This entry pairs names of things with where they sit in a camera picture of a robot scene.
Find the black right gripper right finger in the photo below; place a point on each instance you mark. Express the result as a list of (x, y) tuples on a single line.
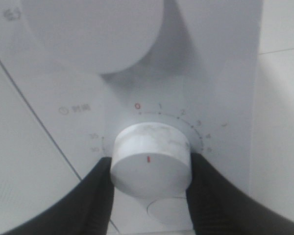
[(217, 207)]

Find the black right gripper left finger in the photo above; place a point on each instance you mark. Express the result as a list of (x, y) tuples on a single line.
[(85, 210)]

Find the round door release button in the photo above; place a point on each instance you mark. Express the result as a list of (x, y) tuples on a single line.
[(170, 211)]

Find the white microwave door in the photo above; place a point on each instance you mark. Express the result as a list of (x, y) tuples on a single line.
[(39, 166)]

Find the white timer knob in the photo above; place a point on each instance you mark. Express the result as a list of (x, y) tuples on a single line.
[(151, 160)]

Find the white microwave oven body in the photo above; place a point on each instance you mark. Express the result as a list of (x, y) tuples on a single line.
[(197, 77)]

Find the white power knob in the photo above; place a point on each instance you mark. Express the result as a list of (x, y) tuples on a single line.
[(95, 36)]

